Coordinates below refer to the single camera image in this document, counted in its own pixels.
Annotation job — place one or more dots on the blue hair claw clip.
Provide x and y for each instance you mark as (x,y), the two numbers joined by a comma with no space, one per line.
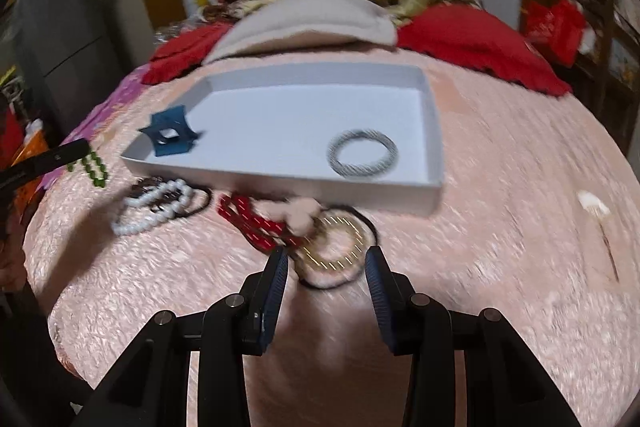
(160,122)

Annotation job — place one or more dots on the red frilled cushion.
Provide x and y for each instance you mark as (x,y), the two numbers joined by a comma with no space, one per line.
(475,42)
(175,57)

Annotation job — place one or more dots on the grey cabinet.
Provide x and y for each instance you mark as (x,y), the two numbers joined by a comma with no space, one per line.
(65,32)

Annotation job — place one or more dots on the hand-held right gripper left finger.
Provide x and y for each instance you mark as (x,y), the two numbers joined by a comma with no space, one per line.
(275,297)

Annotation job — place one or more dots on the beige pillow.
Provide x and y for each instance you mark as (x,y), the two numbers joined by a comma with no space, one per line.
(310,22)

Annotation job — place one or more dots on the clear plastic bag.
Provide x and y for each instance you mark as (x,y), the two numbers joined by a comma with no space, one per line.
(175,32)

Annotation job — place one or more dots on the red gift bag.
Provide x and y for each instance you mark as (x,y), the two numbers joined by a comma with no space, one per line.
(555,27)

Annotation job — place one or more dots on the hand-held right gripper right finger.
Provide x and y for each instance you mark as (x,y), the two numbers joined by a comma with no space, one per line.
(380,302)

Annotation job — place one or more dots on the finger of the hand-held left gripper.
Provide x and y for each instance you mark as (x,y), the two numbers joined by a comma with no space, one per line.
(65,154)

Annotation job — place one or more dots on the white cardboard box tray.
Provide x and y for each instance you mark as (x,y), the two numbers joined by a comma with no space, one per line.
(275,127)

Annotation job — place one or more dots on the purple floral sheet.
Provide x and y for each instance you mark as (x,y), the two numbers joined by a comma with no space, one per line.
(115,102)

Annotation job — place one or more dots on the pink plush blanket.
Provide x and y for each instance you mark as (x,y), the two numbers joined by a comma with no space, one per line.
(500,257)

